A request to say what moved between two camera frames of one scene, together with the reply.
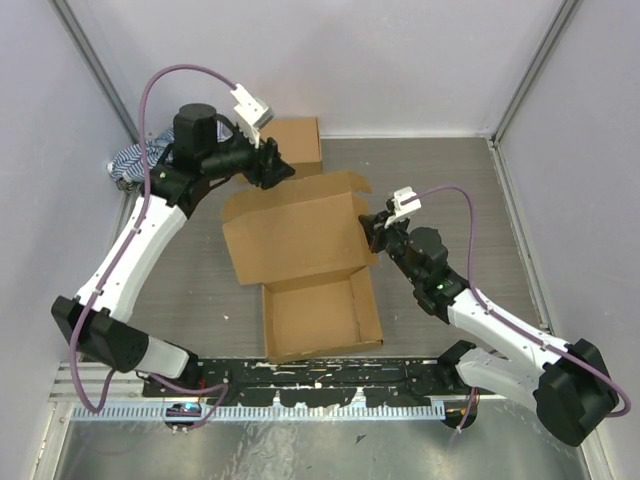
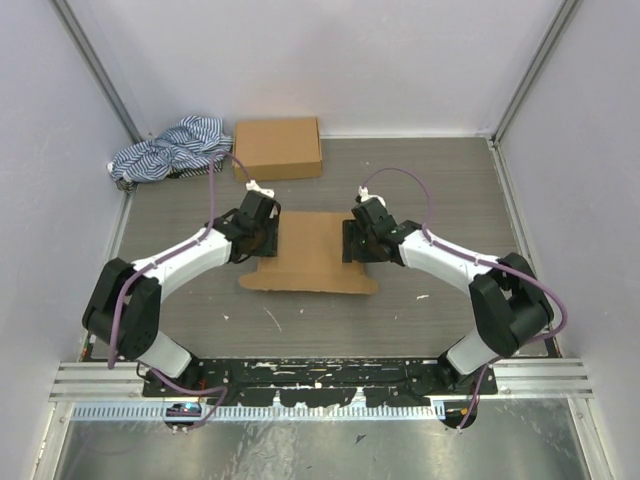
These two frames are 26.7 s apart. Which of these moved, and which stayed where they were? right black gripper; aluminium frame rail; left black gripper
Moved: left black gripper; right black gripper
Stayed: aluminium frame rail
